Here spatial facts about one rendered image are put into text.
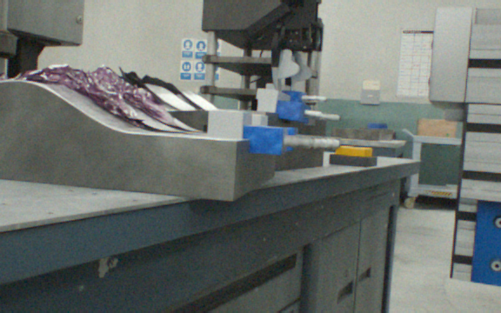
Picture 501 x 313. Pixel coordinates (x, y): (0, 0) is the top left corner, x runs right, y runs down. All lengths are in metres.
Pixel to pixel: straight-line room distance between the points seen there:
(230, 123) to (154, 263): 0.16
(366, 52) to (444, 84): 6.81
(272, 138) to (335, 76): 6.84
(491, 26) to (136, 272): 0.40
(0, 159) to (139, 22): 7.97
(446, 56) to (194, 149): 0.25
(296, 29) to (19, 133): 0.71
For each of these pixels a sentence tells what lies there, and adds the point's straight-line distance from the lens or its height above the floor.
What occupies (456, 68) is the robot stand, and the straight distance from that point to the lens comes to 0.54.
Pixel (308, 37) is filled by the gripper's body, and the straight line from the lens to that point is 1.12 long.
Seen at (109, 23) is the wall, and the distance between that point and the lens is 8.79.
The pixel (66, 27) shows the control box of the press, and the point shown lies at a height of 1.11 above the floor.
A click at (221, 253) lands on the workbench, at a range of 0.66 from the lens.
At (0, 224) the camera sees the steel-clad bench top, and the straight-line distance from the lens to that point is 0.35.
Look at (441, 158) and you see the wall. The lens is 7.23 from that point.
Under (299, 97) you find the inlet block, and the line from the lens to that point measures 1.12.
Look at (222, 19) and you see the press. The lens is 5.02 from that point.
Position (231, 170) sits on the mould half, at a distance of 0.47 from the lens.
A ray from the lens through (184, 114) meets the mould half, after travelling 0.84.
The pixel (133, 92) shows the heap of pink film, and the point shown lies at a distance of 0.69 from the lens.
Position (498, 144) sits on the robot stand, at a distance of 0.54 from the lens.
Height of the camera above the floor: 0.87
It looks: 3 degrees down
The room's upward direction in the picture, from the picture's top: 4 degrees clockwise
